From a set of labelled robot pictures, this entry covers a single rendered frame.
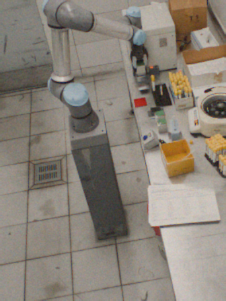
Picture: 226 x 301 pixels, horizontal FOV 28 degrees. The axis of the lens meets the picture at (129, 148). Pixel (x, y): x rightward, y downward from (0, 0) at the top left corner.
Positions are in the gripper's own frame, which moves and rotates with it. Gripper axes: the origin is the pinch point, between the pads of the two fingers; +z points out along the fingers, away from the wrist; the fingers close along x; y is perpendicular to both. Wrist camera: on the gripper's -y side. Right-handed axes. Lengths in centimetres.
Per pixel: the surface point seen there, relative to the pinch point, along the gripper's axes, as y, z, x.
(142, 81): -3.2, 8.4, 0.3
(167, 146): -63, 4, -3
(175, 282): -129, 12, 7
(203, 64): 0.0, 6.2, -37.0
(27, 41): 135, 49, 83
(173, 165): -75, 4, -4
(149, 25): 13.2, -17.6, -9.1
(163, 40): 9.1, -8.5, -15.9
